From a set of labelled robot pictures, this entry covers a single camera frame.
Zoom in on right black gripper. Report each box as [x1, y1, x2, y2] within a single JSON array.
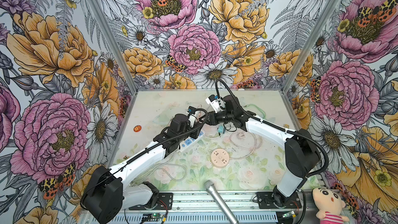
[[199, 110, 234, 125]]

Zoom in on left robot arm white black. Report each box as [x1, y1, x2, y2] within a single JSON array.
[[80, 107, 209, 224]]

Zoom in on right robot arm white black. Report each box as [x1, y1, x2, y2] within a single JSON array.
[[206, 79, 330, 208]]

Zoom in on silver microphone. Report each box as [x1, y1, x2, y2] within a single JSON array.
[[204, 180, 239, 224]]

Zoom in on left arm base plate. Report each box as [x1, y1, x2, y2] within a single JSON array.
[[128, 192, 174, 211]]

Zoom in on plush doll striped shirt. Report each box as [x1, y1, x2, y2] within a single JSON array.
[[312, 188, 350, 224]]

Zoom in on pink hub cable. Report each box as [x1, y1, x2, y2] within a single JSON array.
[[229, 129, 265, 161]]

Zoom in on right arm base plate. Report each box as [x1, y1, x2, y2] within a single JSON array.
[[256, 191, 302, 209]]

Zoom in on red star badge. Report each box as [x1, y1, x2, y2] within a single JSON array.
[[134, 125, 142, 132]]

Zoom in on white blue power strip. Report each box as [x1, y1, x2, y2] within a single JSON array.
[[179, 130, 205, 152]]

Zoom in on green cable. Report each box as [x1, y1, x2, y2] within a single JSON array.
[[242, 103, 268, 120]]

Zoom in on round pink socket hub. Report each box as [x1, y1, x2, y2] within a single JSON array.
[[210, 148, 230, 169]]

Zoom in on white power strip cable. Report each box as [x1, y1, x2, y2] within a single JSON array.
[[133, 158, 188, 182]]

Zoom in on small green circuit board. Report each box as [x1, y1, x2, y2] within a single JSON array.
[[141, 213, 167, 224]]

